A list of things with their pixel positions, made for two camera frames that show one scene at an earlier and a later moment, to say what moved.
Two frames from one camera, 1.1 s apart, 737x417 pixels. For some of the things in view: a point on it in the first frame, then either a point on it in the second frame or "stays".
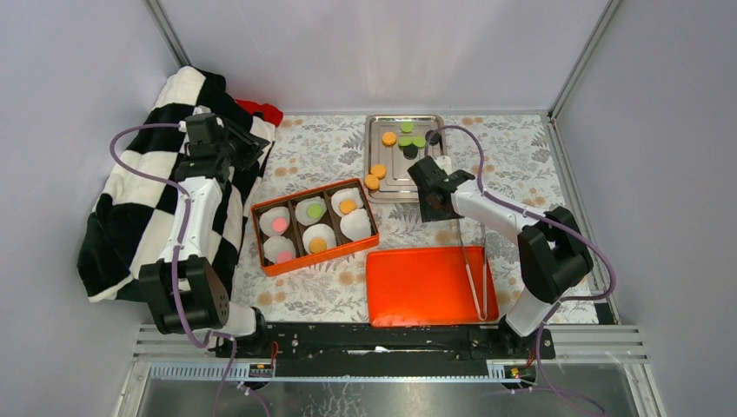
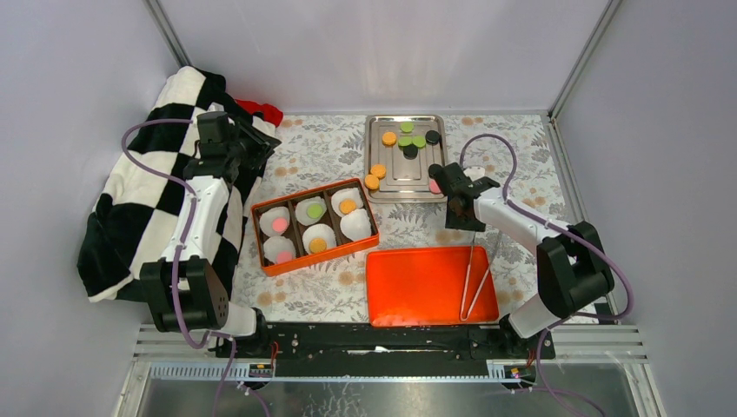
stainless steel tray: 397,142 stays
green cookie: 314,210 stays
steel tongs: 485,270 to 464,316
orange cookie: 348,206 stays
